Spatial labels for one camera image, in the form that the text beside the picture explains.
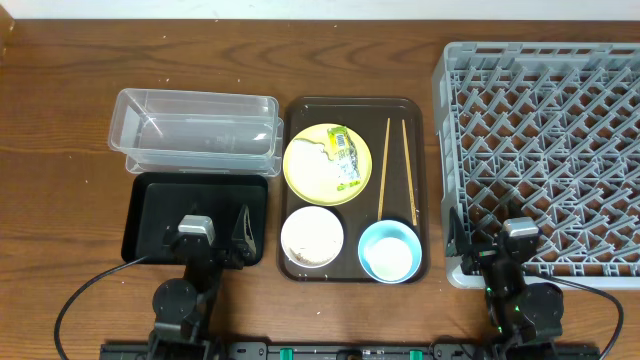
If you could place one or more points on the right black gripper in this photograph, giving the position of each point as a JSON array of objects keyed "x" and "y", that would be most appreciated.
[{"x": 459, "y": 245}]

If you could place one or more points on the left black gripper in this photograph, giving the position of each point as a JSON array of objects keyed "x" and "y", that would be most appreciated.
[{"x": 209, "y": 250}]

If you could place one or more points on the wooden chopstick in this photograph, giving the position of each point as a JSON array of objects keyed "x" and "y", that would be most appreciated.
[
  {"x": 383, "y": 171},
  {"x": 409, "y": 174}
]

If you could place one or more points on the light blue bowl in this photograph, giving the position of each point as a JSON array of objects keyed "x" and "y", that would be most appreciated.
[{"x": 390, "y": 252}]

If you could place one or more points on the white bowl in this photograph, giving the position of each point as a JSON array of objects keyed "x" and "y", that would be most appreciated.
[{"x": 312, "y": 237}]

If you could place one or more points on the green yellow snack wrapper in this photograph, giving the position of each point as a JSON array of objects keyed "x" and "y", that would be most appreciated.
[{"x": 344, "y": 157}]

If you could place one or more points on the white tissue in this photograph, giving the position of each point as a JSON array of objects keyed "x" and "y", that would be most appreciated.
[{"x": 306, "y": 149}]

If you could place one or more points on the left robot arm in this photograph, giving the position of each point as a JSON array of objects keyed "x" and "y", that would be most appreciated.
[{"x": 183, "y": 306}]

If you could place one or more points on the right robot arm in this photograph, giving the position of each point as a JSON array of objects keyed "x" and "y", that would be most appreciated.
[{"x": 528, "y": 317}]

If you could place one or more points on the grey dishwasher rack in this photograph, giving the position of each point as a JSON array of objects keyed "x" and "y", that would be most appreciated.
[{"x": 553, "y": 128}]

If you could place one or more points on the black plastic tray bin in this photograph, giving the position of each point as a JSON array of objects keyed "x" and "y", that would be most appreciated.
[{"x": 159, "y": 201}]

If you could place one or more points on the clear plastic bin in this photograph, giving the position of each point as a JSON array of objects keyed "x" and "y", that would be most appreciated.
[{"x": 190, "y": 131}]

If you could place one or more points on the dark brown serving tray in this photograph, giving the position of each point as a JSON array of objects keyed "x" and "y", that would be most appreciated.
[{"x": 367, "y": 116}]

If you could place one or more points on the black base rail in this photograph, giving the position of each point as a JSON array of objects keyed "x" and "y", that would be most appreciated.
[{"x": 262, "y": 351}]

